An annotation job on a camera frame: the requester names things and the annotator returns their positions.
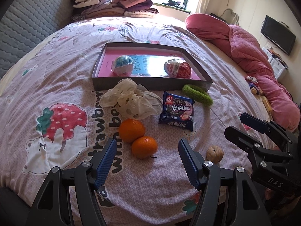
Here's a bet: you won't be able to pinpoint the strawberry print bed sheet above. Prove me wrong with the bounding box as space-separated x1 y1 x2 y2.
1 18 266 225

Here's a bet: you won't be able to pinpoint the red surprise egg toy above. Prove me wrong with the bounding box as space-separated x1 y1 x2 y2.
164 59 192 79

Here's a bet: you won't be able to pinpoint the grey quilted headboard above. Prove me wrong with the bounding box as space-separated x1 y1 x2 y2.
1 0 73 77

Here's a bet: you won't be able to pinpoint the blue cookie packet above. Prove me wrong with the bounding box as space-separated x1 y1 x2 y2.
159 91 194 132

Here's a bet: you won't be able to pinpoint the pink quilted blanket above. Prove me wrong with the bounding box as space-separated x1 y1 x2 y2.
185 13 300 132

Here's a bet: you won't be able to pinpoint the heart shaped wire chair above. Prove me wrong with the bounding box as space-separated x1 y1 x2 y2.
220 8 239 26

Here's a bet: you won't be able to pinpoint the cream sheer scrunchie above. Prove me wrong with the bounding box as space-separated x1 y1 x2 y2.
99 78 163 120

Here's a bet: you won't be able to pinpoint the green knitted ring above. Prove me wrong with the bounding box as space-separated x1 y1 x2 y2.
182 84 214 107

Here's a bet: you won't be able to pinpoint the blue surprise egg toy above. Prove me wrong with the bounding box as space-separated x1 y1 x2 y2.
112 55 135 76

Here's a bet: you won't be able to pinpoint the dark clothes on windowsill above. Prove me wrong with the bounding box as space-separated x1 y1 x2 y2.
162 0 186 10

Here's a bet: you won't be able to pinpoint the small colourful doll toy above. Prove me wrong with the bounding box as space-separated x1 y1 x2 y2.
245 76 264 95

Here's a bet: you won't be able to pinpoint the brown walnut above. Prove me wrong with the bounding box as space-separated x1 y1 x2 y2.
206 145 224 164

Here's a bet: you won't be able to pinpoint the person's right hand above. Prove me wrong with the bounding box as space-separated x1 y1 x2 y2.
264 145 283 202

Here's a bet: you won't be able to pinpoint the white drawer cabinet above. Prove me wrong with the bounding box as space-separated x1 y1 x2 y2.
262 47 288 81

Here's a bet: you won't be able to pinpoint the pile of folded clothes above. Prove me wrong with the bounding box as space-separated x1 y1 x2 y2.
71 0 159 22

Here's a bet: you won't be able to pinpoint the orange tangerine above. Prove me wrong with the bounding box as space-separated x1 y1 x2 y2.
118 119 145 143
131 136 158 159

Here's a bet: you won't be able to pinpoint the shallow grey cardboard box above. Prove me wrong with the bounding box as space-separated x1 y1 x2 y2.
92 42 213 91

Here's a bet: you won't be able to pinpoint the black wall television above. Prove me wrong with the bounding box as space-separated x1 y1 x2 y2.
260 15 296 55

